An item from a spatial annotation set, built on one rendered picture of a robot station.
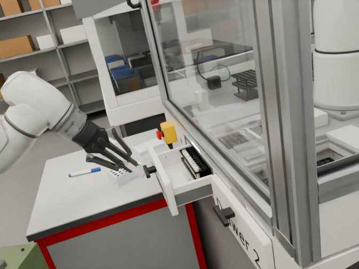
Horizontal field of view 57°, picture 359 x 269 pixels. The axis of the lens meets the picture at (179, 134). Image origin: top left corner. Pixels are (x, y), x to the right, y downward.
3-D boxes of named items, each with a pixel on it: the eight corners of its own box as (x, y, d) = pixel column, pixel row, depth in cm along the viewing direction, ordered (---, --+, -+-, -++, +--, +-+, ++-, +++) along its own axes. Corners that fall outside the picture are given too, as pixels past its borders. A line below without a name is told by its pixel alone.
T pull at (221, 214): (225, 228, 71) (224, 223, 70) (212, 210, 78) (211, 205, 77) (240, 223, 71) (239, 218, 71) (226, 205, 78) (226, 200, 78)
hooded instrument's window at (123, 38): (107, 108, 174) (80, 20, 156) (96, 63, 336) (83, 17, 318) (298, 56, 193) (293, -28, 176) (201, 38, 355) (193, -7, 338)
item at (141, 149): (140, 156, 146) (139, 152, 145) (133, 150, 153) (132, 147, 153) (165, 145, 151) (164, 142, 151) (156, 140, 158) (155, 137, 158)
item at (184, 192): (176, 207, 93) (172, 189, 90) (158, 168, 116) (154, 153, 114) (301, 165, 99) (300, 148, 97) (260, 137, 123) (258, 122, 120)
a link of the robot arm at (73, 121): (71, 108, 84) (90, 121, 86) (72, 99, 92) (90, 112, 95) (48, 134, 85) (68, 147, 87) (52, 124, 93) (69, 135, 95)
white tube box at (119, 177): (118, 186, 126) (115, 177, 124) (109, 179, 132) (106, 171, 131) (145, 171, 132) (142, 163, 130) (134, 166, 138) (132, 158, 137)
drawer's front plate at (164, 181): (173, 217, 91) (164, 184, 87) (153, 172, 118) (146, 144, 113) (179, 215, 92) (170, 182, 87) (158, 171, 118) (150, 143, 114)
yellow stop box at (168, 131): (165, 145, 132) (162, 128, 129) (162, 139, 138) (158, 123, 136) (178, 141, 133) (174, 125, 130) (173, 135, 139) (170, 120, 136)
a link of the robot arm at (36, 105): (73, 96, 93) (45, 131, 94) (24, 60, 86) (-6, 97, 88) (72, 107, 83) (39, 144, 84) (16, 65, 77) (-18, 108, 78)
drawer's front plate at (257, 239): (268, 286, 65) (263, 244, 60) (216, 208, 91) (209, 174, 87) (276, 283, 65) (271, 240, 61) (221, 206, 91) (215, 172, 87)
